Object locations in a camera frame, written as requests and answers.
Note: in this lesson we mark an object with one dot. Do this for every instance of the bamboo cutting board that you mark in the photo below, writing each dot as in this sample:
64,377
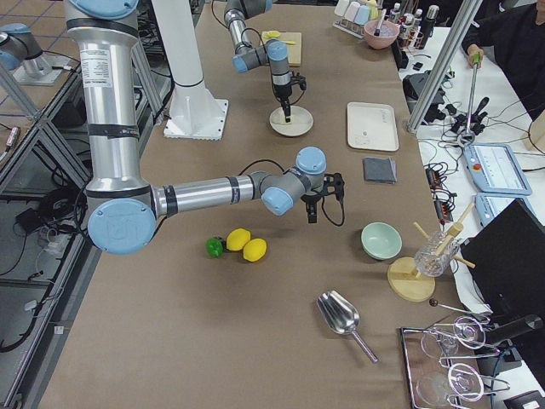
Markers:
294,51

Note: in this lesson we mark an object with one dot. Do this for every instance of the cream rabbit tray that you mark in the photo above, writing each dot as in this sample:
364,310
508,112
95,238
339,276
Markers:
371,126

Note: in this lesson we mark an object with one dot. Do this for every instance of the green lime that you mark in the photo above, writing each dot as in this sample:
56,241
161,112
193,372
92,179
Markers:
215,246

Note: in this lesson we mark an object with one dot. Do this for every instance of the wooden stand pole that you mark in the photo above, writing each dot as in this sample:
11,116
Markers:
453,231

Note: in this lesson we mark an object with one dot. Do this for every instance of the yellow lemon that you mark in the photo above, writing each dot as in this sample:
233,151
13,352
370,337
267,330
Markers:
255,250
237,239

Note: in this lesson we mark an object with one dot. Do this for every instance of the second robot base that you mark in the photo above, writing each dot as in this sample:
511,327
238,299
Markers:
22,54

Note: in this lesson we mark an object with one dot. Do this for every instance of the blue cup on rack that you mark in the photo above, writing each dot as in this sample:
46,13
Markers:
362,15

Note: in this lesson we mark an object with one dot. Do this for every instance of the clear glass cup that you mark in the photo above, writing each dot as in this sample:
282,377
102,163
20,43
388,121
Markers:
432,261

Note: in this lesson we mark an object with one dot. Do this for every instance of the pink ice bucket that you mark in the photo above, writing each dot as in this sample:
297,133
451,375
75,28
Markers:
388,34

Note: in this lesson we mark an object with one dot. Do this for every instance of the metal tongs black tip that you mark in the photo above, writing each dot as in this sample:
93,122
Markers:
379,22

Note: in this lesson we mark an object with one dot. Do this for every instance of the pink cup on rack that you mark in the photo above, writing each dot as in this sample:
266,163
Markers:
352,11

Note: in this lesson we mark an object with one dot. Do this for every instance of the cream round plate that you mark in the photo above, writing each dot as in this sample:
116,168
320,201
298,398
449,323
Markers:
301,121

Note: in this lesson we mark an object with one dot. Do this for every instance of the upper yellow lemon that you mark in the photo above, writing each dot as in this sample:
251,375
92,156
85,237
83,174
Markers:
255,250

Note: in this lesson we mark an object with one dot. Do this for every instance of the white cup on rack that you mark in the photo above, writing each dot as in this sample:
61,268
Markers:
341,7

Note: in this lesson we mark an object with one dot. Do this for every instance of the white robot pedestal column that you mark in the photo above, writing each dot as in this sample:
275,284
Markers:
194,113

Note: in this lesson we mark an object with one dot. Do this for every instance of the bottle rack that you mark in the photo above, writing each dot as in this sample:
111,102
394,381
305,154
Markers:
415,21

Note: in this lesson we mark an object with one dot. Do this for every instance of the metal scoop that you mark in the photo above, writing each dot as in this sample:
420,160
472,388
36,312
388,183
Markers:
343,319

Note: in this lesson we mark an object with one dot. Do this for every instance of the long grabber tool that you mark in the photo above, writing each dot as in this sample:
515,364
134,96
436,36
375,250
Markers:
472,98

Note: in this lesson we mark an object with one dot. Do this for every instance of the purple cloth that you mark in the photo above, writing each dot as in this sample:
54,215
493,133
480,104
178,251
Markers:
394,168

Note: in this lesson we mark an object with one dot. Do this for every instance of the lemon slices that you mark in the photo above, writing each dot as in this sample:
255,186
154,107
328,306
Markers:
271,34

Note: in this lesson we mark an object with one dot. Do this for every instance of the wooden stand base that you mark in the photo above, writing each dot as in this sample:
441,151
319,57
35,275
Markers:
407,282

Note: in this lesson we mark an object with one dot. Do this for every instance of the grey folded cloth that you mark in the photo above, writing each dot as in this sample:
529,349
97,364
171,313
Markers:
378,170

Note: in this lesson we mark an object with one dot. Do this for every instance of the teach pendant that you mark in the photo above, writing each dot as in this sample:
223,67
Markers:
489,205
494,169

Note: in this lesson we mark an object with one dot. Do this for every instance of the black monitor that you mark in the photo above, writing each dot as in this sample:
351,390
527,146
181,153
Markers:
508,258

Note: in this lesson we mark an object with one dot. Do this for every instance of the yellow cup on rack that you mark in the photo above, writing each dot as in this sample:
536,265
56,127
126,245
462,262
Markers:
373,9

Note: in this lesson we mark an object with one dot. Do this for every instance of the black framed box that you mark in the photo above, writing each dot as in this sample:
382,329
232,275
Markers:
417,364

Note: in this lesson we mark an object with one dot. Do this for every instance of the lower teach pendant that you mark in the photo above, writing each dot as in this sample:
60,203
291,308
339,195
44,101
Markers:
489,205

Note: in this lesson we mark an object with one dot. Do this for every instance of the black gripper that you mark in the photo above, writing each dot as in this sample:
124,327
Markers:
312,198
282,91

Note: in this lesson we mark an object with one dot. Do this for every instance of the wire glass rack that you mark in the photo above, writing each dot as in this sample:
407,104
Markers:
457,382

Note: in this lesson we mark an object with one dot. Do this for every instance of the person in black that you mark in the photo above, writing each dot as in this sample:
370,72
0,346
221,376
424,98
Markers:
517,38

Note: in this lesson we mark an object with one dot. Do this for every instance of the lower yellow lemon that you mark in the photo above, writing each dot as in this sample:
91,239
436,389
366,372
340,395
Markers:
237,239

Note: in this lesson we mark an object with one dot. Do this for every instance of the upper teach pendant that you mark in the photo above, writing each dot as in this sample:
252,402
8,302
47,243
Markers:
494,169

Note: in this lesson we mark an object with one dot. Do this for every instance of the mint green bowl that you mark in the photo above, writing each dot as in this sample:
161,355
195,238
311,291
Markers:
381,241

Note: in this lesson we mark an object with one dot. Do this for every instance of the aluminium frame post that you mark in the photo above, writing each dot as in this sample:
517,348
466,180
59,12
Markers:
456,34

